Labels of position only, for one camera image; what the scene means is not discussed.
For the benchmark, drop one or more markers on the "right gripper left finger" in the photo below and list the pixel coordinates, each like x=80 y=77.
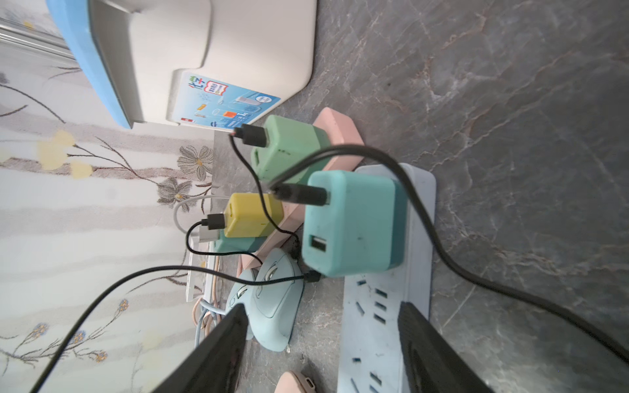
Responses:
x=215 y=364

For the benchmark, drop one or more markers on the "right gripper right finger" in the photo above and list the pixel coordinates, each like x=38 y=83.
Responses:
x=431 y=364

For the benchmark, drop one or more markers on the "light blue power strip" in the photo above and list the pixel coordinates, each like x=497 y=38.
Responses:
x=370 y=348

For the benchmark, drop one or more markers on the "pink mouse left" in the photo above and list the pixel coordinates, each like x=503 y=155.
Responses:
x=294 y=382

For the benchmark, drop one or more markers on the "blue mouse left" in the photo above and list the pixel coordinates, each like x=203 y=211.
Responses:
x=241 y=294

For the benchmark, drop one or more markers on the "blue mouse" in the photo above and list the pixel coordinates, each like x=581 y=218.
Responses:
x=241 y=294
x=275 y=300

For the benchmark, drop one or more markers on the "blue mouse right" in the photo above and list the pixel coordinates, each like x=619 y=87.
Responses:
x=275 y=300

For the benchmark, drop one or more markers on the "white multi socket power strip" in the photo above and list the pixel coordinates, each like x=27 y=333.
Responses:
x=196 y=281

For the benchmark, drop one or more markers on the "teal charger on pink strip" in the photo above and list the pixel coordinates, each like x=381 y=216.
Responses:
x=237 y=244

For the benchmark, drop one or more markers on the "teal charger on blue strip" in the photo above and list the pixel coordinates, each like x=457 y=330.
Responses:
x=361 y=228

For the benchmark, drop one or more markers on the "yellow charger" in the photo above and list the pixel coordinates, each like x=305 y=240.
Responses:
x=245 y=217

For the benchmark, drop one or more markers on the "green charger on pink strip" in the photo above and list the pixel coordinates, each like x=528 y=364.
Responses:
x=288 y=142

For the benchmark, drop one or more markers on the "pink power strip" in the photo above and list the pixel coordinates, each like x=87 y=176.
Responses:
x=284 y=199

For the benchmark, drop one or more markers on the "blue lid storage box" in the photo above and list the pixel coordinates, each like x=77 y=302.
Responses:
x=209 y=64

